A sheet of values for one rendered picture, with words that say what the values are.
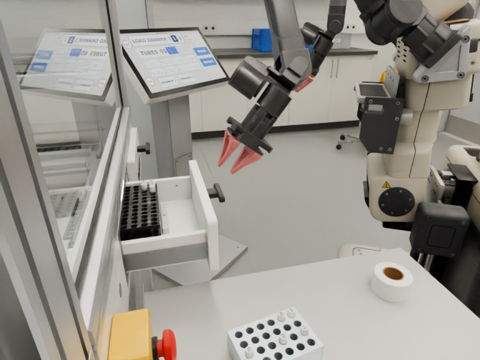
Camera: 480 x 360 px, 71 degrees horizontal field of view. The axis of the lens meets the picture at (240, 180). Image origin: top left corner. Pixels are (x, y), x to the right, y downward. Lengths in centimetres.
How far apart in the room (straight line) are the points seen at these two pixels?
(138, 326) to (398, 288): 47
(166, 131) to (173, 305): 107
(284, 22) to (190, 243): 48
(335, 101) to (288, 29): 349
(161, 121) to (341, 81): 290
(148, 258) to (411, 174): 80
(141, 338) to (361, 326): 39
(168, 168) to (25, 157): 148
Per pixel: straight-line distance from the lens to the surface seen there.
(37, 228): 25
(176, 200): 85
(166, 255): 63
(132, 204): 72
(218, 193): 71
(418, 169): 112
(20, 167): 23
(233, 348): 57
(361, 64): 430
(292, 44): 74
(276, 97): 69
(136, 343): 44
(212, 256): 63
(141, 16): 228
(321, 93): 412
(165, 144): 166
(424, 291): 78
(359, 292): 73
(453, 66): 92
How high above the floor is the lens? 124
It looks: 26 degrees down
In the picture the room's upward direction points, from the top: straight up
